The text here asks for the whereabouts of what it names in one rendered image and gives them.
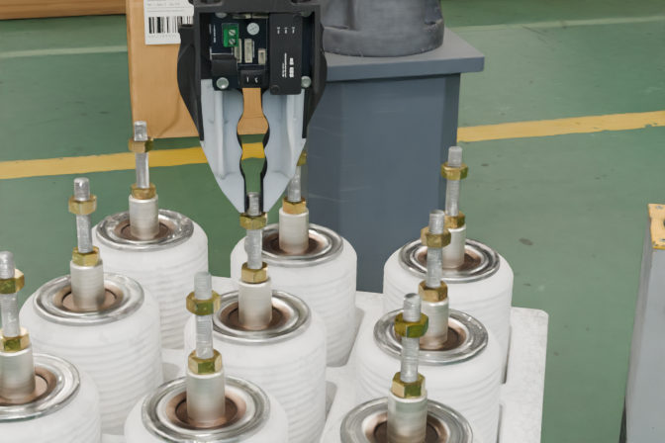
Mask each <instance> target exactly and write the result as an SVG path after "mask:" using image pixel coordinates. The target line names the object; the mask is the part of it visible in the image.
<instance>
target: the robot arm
mask: <svg viewBox="0 0 665 443"><path fill-rule="evenodd" d="M188 3H190V4H191V5H193V6H194V13H193V19H192V24H180V25H179V26H178V32H179V36H180V47H179V51H178V55H177V83H178V88H179V92H180V95H181V97H182V100H183V102H184V104H185V106H186V108H187V110H188V112H189V114H190V116H191V118H192V120H193V122H194V125H195V127H196V129H197V131H198V134H199V139H200V143H201V145H202V148H203V150H204V152H205V155H206V157H207V159H208V162H209V164H210V167H211V169H212V171H213V173H214V176H215V178H216V180H217V182H218V184H219V186H220V188H221V189H222V191H223V192H224V194H225V195H226V197H227V198H228V199H229V200H230V201H231V203H232V204H233V205H234V206H235V207H236V209H237V210H238V211H239V212H240V213H244V212H246V184H245V175H244V173H243V170H242V168H241V164H240V161H241V157H242V144H241V139H240V137H239V135H238V122H239V120H240V119H241V117H242V114H243V101H244V98H243V91H242V88H261V89H260V100H261V109H262V113H263V116H264V118H265V119H266V121H267V123H268V129H267V132H266V134H265V136H264V139H263V142H262V144H263V150H264V155H265V161H264V164H263V168H262V171H261V173H260V195H261V211H262V212H269V210H270V209H271V208H272V207H273V205H274V204H275V203H276V201H277V200H278V199H279V198H280V196H281V195H282V193H283V192H284V190H285V189H286V187H287V185H288V183H289V181H290V179H291V178H293V177H294V175H295V170H296V165H297V162H298V160H299V157H300V154H301V152H302V149H303V147H304V144H305V141H306V138H307V126H308V124H309V122H310V119H311V117H312V115H313V114H314V112H315V110H316V108H317V106H318V104H319V102H320V100H321V98H322V96H323V93H324V91H325V87H326V83H327V76H328V66H327V60H326V56H325V51H326V52H330V53H335V54H341V55H349V56H360V57H396V56H407V55H414V54H419V53H424V52H427V51H430V50H433V49H435V48H437V47H439V46H441V45H442V43H443V36H444V19H443V15H442V11H441V7H440V4H439V0H188Z"/></svg>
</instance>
